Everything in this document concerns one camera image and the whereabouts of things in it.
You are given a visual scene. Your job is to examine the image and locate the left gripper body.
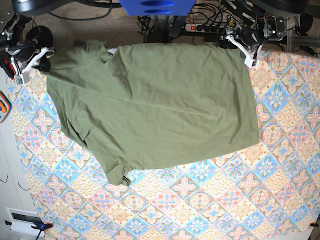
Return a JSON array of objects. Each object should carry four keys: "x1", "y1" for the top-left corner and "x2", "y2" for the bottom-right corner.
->
[{"x1": 238, "y1": 27, "x2": 263, "y2": 50}]

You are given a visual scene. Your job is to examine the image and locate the orange grey device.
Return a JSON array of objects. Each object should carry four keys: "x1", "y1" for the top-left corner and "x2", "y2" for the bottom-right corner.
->
[{"x1": 0, "y1": 91, "x2": 12, "y2": 123}]

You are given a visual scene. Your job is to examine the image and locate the tangled black cables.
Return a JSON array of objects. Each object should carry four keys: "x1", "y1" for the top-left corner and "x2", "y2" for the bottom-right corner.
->
[{"x1": 136, "y1": 15, "x2": 186, "y2": 45}]

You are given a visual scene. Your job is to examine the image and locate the blue clamp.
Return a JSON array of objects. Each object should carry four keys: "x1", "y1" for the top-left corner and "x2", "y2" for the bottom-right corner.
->
[{"x1": 4, "y1": 220, "x2": 54, "y2": 232}]

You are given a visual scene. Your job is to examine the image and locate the olive green t-shirt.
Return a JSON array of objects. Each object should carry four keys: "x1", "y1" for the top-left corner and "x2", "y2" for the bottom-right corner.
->
[{"x1": 46, "y1": 40, "x2": 260, "y2": 186}]

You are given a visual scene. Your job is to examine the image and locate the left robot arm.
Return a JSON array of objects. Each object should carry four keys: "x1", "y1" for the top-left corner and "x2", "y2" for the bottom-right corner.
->
[{"x1": 219, "y1": 13, "x2": 314, "y2": 53}]

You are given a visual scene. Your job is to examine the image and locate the blue box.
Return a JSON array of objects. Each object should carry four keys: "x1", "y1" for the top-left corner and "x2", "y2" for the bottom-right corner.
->
[{"x1": 119, "y1": 0, "x2": 196, "y2": 17}]

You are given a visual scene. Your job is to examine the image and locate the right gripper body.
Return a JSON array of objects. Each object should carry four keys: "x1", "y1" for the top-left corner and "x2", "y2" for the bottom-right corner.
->
[{"x1": 7, "y1": 45, "x2": 36, "y2": 65}]

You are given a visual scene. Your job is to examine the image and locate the white power strip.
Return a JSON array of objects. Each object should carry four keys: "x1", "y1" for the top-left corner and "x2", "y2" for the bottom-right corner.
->
[{"x1": 181, "y1": 23, "x2": 237, "y2": 36}]

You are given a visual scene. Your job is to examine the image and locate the patterned tile tablecloth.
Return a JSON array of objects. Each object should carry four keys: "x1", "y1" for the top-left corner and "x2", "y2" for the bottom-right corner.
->
[{"x1": 4, "y1": 44, "x2": 320, "y2": 240}]

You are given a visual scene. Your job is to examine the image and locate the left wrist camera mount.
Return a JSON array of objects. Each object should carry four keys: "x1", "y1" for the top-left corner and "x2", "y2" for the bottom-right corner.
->
[{"x1": 219, "y1": 24, "x2": 264, "y2": 68}]

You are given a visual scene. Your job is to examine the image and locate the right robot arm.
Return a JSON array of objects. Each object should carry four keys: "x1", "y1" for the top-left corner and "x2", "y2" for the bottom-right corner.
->
[{"x1": 0, "y1": 13, "x2": 55, "y2": 78}]

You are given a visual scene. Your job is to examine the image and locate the black round stool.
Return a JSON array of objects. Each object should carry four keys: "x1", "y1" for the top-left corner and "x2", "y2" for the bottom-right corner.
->
[{"x1": 25, "y1": 25, "x2": 54, "y2": 50}]

